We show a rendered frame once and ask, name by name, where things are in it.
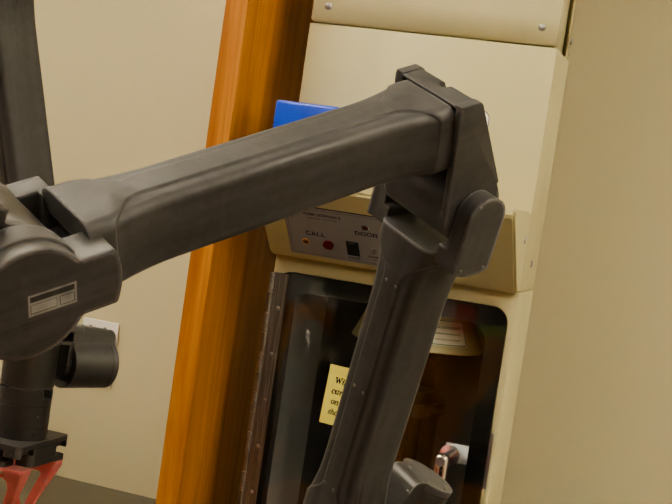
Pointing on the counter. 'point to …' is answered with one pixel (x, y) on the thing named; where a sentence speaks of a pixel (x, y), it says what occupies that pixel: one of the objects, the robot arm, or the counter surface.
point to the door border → (275, 302)
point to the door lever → (449, 454)
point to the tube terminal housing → (547, 113)
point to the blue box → (287, 112)
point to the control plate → (312, 226)
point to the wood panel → (229, 266)
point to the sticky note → (333, 393)
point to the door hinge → (258, 371)
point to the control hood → (508, 275)
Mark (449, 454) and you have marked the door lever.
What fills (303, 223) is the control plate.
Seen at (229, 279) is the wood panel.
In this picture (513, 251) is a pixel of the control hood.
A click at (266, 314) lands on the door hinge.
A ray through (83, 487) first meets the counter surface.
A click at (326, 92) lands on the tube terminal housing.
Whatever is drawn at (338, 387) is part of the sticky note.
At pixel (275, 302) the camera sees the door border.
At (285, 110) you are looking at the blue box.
